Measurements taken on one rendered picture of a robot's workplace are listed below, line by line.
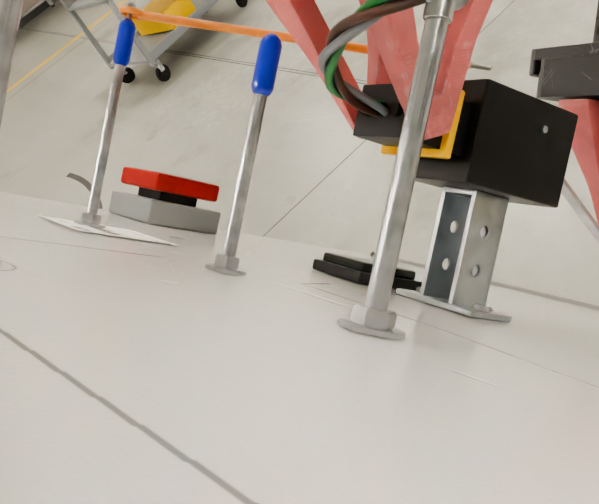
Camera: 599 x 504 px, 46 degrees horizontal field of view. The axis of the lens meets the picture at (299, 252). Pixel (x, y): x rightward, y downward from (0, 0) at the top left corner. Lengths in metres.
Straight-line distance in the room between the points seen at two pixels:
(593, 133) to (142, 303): 0.27
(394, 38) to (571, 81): 0.16
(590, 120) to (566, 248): 1.53
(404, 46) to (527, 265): 1.66
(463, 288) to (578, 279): 1.52
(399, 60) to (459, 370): 0.12
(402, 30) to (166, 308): 0.13
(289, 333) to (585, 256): 1.72
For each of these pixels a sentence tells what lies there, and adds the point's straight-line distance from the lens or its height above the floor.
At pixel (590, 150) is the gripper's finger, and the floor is 1.09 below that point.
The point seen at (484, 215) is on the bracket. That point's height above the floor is 1.13.
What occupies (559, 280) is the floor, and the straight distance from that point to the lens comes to 1.82.
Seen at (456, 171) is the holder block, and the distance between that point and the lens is 0.28.
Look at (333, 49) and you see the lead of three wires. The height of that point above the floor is 1.23.
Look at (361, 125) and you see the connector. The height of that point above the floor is 1.18.
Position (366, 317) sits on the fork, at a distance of 0.18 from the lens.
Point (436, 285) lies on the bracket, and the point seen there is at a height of 1.11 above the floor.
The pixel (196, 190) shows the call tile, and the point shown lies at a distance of 0.48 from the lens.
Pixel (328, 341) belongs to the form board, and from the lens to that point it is 0.15.
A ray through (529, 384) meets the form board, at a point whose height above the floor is 1.19.
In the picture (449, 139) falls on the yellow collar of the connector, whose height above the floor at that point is 1.17.
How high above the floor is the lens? 1.32
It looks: 35 degrees down
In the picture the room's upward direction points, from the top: 34 degrees counter-clockwise
